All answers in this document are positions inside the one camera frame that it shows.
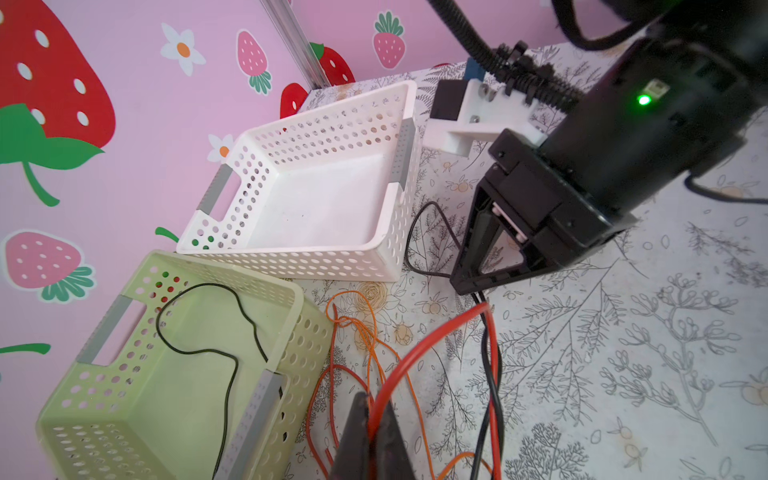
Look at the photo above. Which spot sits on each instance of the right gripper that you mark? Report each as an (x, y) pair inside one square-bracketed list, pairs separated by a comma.
[(666, 108)]

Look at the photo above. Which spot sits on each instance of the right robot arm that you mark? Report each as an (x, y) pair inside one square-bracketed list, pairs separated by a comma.
[(687, 20)]

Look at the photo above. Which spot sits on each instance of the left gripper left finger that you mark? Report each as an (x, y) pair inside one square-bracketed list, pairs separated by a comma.
[(352, 461)]

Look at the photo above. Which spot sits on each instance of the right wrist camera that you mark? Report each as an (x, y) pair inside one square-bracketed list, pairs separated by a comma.
[(469, 109)]

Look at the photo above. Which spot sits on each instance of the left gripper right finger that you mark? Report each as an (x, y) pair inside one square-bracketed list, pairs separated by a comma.
[(391, 460)]

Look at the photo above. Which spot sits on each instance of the white perforated basket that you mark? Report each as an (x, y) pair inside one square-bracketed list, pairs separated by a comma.
[(324, 194)]

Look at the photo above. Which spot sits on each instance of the middle green basket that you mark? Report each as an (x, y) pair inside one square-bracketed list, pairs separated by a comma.
[(199, 370)]

